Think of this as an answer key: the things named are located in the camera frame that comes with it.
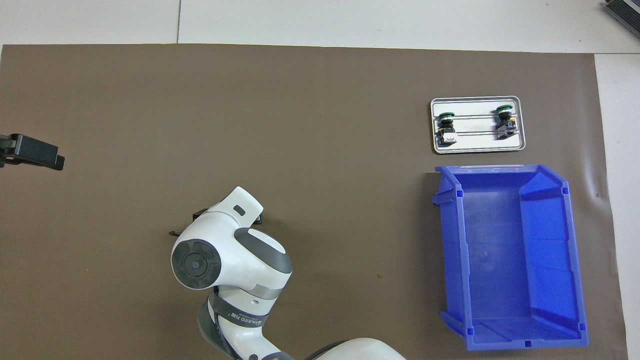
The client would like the blue plastic storage bin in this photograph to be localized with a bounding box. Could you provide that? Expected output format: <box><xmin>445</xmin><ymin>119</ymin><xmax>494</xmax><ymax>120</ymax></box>
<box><xmin>432</xmin><ymin>163</ymin><xmax>590</xmax><ymax>352</ymax></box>

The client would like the green push button switch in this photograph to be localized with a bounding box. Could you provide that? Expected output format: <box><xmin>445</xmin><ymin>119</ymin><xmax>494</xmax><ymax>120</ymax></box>
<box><xmin>434</xmin><ymin>111</ymin><xmax>458</xmax><ymax>147</ymax></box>
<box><xmin>495</xmin><ymin>104</ymin><xmax>518</xmax><ymax>140</ymax></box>

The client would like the grey ribbed device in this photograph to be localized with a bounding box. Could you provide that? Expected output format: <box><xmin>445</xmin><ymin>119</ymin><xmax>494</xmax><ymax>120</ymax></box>
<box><xmin>602</xmin><ymin>0</ymin><xmax>640</xmax><ymax>31</ymax></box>

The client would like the silver metal tray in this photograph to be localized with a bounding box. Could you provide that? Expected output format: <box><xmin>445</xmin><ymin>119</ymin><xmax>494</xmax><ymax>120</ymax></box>
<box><xmin>430</xmin><ymin>95</ymin><xmax>527</xmax><ymax>155</ymax></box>

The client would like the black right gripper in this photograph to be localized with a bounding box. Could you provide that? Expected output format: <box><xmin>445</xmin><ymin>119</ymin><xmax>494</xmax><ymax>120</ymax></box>
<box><xmin>194</xmin><ymin>209</ymin><xmax>264</xmax><ymax>225</ymax></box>

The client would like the brown paper table mat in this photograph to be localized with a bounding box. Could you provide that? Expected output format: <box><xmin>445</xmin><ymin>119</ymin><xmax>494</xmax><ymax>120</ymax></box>
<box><xmin>0</xmin><ymin>43</ymin><xmax>630</xmax><ymax>360</ymax></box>

